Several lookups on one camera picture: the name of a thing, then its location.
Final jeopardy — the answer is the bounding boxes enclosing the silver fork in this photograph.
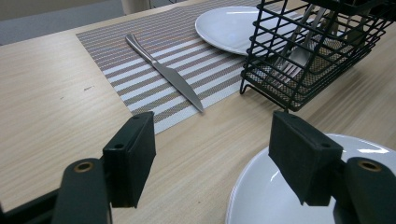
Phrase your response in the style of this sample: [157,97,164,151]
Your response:
[272,4,328,83]

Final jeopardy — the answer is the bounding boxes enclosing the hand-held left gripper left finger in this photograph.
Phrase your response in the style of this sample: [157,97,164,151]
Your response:
[102,111,157,209]

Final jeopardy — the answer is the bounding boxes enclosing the black wire cutlery basket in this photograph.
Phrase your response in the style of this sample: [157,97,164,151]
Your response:
[239,0,396,113]

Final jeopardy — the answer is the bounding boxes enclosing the brown-handled utensil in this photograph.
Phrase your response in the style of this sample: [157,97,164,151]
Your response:
[323,12,372,50]

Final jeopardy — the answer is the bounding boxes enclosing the grey-handled utensil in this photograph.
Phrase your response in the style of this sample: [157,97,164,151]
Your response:
[281,3,316,59]

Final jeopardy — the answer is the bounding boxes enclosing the white round plate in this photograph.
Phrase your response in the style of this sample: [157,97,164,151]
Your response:
[194,6,300,57]
[224,133,396,224]

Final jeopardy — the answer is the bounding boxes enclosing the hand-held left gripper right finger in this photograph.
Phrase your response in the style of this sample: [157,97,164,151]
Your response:
[268,110,344,207]

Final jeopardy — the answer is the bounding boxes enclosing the silver table knife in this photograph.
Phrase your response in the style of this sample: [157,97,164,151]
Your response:
[124,33,205,114]

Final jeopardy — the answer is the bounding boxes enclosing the striped placemat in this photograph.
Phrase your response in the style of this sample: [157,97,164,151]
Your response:
[76,0,300,135]

